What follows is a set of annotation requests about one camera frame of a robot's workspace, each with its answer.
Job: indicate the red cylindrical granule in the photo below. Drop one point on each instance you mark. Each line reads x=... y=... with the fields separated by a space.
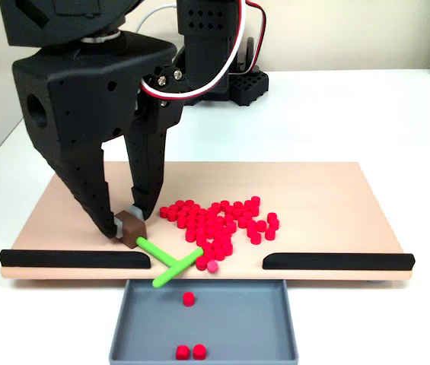
x=194 y=208
x=216 y=207
x=252 y=228
x=178 y=219
x=196 y=219
x=269 y=232
x=173 y=212
x=273 y=221
x=255 y=199
x=271 y=216
x=231 y=224
x=211 y=211
x=195 y=238
x=228 y=247
x=192 y=213
x=224 y=219
x=164 y=211
x=224 y=204
x=248 y=203
x=189 y=204
x=209 y=251
x=220 y=254
x=261 y=223
x=227 y=238
x=246 y=214
x=237 y=205
x=201 y=261
x=217 y=226
x=182 y=351
x=255 y=235
x=251 y=222
x=229 y=209
x=226 y=229
x=202 y=242
x=186 y=219
x=201 y=223
x=179 y=207
x=199 y=351
x=192 y=225
x=208 y=217
x=204 y=234
x=188 y=298
x=212 y=265
x=242 y=220
x=192 y=231
x=215 y=220
x=253 y=208
x=244 y=209
x=202 y=213
x=237 y=212
x=218 y=245
x=183 y=211
x=183 y=224

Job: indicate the green T-shaped pusher tool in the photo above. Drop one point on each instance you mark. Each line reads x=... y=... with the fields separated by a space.
x=132 y=230

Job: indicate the grey container tray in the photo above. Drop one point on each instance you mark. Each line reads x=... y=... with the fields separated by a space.
x=237 y=323

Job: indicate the beige board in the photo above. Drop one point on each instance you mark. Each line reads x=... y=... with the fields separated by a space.
x=313 y=213

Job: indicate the black rail strip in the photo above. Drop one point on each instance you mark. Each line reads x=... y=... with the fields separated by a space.
x=70 y=259
x=336 y=261

